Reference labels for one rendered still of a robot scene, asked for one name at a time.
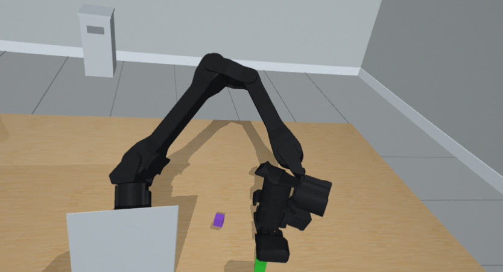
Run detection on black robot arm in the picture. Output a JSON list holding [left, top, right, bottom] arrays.
[[109, 52, 332, 231]]

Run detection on green block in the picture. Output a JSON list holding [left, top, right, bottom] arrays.
[[254, 262, 267, 272], [255, 259, 266, 266]]

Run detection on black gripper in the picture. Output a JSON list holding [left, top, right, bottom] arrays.
[[253, 189, 290, 263]]

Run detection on purple block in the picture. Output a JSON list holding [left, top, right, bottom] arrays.
[[213, 213, 225, 227]]

